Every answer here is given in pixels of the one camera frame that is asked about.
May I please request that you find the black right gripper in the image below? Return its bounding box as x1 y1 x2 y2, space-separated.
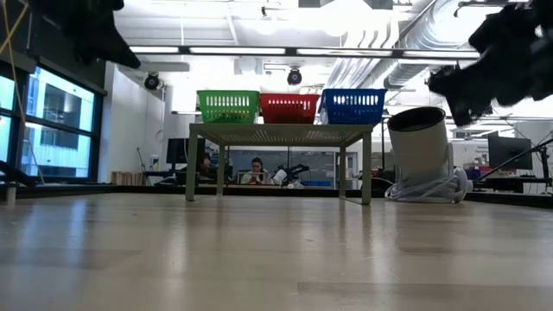
426 0 553 128

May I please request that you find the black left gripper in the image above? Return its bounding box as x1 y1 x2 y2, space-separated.
28 0 143 70

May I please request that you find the black desk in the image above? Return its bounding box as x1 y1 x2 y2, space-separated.
473 175 553 194

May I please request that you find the black computer monitor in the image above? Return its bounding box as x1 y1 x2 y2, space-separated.
166 137 207 166
487 135 534 171

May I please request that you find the large dark-framed window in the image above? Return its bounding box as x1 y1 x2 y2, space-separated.
0 60 107 182

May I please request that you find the blue plastic basket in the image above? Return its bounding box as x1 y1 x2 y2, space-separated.
320 87 388 126

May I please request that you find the ceiling light strip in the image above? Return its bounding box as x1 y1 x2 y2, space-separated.
127 45 483 61

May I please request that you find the wooden crate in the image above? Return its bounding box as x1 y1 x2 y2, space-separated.
111 170 144 186

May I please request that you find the green plastic basket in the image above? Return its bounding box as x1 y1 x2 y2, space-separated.
196 89 261 125

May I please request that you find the person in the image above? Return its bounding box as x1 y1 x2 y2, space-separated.
240 156 273 186
200 153 218 181

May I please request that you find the red plastic basket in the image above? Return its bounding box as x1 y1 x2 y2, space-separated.
259 92 321 125

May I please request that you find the pale green metal shelf riser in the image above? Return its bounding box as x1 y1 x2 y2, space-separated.
184 122 375 206

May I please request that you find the grey ceiling duct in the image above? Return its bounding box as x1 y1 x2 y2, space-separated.
383 63 431 91

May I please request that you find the white cylindrical camera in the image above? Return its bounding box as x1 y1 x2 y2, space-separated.
386 105 454 185

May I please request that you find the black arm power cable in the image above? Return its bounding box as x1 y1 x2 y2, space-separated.
478 137 553 181

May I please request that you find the yellow hanging cable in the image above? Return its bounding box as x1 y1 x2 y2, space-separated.
0 0 47 185

